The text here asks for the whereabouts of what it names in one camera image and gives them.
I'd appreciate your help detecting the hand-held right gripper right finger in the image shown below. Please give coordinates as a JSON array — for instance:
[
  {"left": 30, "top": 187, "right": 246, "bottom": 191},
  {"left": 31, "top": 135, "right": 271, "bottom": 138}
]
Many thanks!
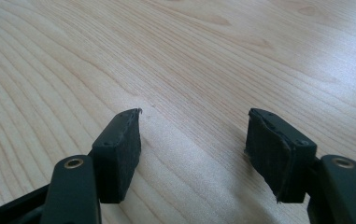
[{"left": 244, "top": 107, "right": 319, "bottom": 204}]

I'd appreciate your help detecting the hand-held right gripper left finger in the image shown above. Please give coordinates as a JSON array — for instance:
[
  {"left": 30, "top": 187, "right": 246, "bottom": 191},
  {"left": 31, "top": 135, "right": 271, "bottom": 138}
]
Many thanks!
[{"left": 90, "top": 107, "right": 143, "bottom": 204}]

